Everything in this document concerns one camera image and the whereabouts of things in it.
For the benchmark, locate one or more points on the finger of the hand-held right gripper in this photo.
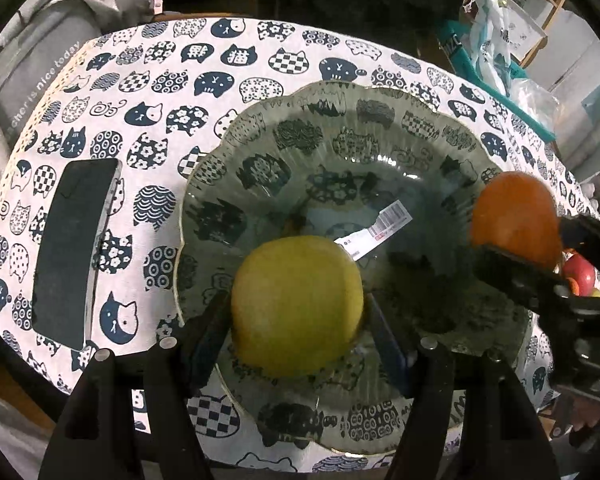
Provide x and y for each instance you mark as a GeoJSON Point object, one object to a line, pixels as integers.
{"type": "Point", "coordinates": [510, 271]}
{"type": "Point", "coordinates": [582, 232]}

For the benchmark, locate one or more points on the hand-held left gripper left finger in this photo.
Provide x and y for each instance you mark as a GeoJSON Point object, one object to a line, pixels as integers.
{"type": "Point", "coordinates": [207, 332]}

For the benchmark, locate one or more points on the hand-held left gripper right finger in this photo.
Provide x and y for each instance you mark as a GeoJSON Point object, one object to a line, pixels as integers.
{"type": "Point", "coordinates": [387, 342]}

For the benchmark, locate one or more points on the red apple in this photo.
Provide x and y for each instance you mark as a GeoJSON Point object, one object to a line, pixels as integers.
{"type": "Point", "coordinates": [579, 272]}

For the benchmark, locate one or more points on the orange persimmon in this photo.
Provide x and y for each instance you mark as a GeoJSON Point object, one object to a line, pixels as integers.
{"type": "Point", "coordinates": [517, 215]}

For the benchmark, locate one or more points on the yellow lemon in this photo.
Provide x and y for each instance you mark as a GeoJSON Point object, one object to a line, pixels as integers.
{"type": "Point", "coordinates": [295, 305]}

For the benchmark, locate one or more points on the scalloped glass bowl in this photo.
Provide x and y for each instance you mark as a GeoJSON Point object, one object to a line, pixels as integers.
{"type": "Point", "coordinates": [330, 160]}

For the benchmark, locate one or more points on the person's right hand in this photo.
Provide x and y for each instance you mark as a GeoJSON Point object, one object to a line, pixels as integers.
{"type": "Point", "coordinates": [585, 420]}

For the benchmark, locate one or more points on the clear plastic bag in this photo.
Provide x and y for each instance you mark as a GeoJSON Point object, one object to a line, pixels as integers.
{"type": "Point", "coordinates": [532, 102]}

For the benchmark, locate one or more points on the black smartphone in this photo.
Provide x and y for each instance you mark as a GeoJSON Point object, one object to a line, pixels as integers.
{"type": "Point", "coordinates": [72, 250]}

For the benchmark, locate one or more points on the white cabinet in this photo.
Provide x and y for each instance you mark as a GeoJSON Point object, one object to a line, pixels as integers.
{"type": "Point", "coordinates": [575, 70]}

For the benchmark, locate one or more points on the teal box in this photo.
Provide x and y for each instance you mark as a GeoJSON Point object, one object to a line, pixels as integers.
{"type": "Point", "coordinates": [485, 60]}

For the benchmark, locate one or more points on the white plastic bag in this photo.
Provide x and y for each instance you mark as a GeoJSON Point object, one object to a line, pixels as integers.
{"type": "Point", "coordinates": [492, 25]}

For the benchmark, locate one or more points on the cat print tablecloth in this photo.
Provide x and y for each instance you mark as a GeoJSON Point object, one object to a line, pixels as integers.
{"type": "Point", "coordinates": [180, 75]}

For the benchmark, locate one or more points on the grey bag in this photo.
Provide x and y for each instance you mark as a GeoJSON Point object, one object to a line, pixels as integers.
{"type": "Point", "coordinates": [45, 65]}

